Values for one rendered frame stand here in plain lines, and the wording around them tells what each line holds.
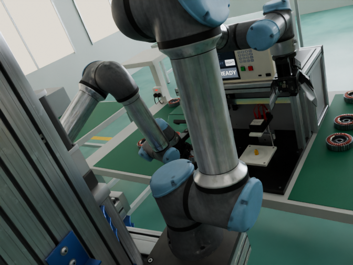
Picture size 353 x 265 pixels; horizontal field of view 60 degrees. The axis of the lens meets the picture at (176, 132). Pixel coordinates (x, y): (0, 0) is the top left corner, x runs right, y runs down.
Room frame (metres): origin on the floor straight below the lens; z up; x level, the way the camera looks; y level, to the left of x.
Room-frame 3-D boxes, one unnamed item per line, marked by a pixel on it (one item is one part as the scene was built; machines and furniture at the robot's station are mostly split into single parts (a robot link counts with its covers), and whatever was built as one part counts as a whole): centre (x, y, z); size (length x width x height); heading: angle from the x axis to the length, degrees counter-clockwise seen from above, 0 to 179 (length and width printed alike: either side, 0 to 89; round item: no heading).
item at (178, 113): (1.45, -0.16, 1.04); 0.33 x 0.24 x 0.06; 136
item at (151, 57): (2.39, 0.00, 0.98); 0.37 x 0.35 x 0.46; 46
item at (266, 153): (1.26, -0.34, 0.78); 0.15 x 0.15 x 0.01; 46
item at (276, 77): (0.89, -0.39, 1.29); 0.09 x 0.08 x 0.12; 144
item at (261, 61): (1.57, -0.48, 1.22); 0.44 x 0.39 x 0.20; 46
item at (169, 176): (0.62, 0.04, 1.20); 0.13 x 0.12 x 0.14; 47
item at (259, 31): (0.83, -0.31, 1.45); 0.11 x 0.11 x 0.08; 47
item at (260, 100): (1.42, -0.32, 1.03); 0.62 x 0.01 x 0.03; 46
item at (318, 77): (1.41, -0.76, 0.91); 0.28 x 0.03 x 0.32; 136
